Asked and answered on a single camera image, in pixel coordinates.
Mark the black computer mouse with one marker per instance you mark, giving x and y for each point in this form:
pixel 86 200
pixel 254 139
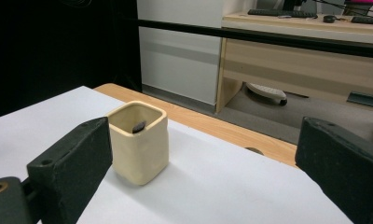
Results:
pixel 329 18

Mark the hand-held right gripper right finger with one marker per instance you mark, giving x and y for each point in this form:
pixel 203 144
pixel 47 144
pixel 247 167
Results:
pixel 343 168

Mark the black curtain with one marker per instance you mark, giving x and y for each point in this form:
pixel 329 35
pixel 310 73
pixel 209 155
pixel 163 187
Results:
pixel 57 53

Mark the white cabinet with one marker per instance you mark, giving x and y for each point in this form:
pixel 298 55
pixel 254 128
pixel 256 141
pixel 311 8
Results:
pixel 178 62

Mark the wooden table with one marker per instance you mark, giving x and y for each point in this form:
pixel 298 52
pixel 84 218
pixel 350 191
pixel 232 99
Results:
pixel 212 126

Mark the light wooden desk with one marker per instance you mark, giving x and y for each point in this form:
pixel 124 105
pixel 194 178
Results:
pixel 299 68

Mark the black keyboard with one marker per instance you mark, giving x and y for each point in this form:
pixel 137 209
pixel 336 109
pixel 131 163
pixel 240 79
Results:
pixel 281 13
pixel 367 20

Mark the beige square ceramic cup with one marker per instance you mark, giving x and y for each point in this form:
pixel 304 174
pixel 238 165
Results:
pixel 141 155

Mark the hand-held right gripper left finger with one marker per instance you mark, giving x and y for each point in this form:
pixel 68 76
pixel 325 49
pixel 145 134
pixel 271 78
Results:
pixel 75 161

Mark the white table cover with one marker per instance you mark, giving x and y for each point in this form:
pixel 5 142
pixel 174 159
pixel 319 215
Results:
pixel 206 193

